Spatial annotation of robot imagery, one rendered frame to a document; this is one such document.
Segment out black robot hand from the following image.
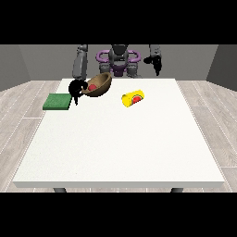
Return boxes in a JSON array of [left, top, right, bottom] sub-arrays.
[[68, 79, 89, 106], [143, 55, 163, 77]]

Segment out grey robot trunk purple rings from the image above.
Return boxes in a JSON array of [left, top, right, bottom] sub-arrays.
[[95, 44, 143, 79]]

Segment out brown wooden bowl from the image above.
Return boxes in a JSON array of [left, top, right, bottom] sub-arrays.
[[82, 71, 113, 98]]

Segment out green square pad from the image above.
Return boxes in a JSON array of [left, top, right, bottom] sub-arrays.
[[42, 93, 73, 111]]

